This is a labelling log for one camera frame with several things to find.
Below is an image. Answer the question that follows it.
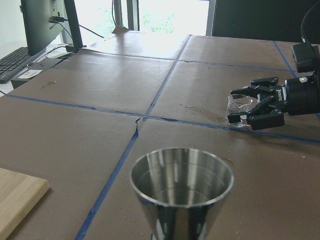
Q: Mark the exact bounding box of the steel jigger measuring cup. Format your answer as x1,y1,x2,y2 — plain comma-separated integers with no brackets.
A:
129,147,235,240

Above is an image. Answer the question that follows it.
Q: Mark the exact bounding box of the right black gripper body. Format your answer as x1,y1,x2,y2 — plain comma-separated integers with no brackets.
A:
271,76,320,116

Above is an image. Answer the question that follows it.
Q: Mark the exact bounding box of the clear glass beaker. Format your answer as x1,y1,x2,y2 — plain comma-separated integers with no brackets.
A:
225,94,254,128

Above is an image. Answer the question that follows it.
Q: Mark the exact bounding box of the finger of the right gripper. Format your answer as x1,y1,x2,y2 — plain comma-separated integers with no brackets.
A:
228,96,285,131
230,76,282,100

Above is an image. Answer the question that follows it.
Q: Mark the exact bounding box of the bamboo cutting board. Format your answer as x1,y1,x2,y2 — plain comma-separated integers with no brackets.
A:
0,168,50,240

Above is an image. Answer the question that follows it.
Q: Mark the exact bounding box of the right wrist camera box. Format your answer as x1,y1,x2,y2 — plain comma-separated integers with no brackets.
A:
291,42,320,73

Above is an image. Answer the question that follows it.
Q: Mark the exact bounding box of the computer monitor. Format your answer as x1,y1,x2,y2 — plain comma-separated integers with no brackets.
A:
20,0,84,56

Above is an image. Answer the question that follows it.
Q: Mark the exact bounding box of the black keyboard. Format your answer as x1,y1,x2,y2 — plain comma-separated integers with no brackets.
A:
0,47,31,84

